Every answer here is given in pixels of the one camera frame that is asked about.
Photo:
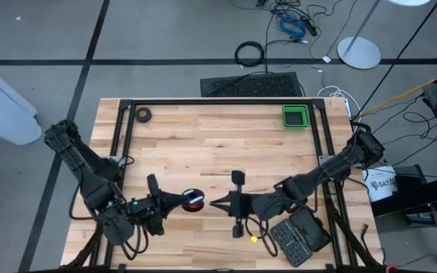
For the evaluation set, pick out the black keyboard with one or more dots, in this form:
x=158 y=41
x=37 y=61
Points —
x=252 y=85

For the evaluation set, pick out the black aluminium frame rail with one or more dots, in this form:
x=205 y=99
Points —
x=315 y=125
x=128 y=129

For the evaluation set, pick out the black diagonal frame brace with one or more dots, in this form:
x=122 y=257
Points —
x=85 y=246
x=355 y=238

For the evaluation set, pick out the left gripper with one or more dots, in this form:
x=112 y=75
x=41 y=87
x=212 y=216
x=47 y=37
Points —
x=148 y=208

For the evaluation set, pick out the black box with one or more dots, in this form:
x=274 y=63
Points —
x=408 y=180

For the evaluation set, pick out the black table edge rail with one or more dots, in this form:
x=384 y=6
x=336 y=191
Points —
x=222 y=101

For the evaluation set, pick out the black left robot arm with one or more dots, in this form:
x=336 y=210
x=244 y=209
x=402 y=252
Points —
x=89 y=182

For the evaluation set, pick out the black tape roll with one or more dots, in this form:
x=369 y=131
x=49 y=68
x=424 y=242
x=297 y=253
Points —
x=138 y=115

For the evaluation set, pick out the black side desk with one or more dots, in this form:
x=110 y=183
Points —
x=419 y=195

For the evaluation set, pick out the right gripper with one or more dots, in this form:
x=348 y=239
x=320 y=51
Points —
x=241 y=204

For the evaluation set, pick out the black power strip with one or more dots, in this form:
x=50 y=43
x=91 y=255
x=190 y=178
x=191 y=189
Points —
x=310 y=26

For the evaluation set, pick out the green collapsible container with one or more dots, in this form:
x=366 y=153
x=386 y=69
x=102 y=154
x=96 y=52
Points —
x=295 y=117

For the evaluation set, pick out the white plastic bin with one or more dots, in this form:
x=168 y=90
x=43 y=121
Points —
x=2 y=113

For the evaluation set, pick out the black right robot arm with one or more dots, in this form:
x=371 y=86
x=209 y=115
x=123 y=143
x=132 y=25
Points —
x=336 y=163

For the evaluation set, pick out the thin black slanted strut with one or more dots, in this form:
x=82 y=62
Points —
x=393 y=66

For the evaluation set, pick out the black screwdriver bit case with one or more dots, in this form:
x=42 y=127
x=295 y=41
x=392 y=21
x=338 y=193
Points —
x=302 y=235

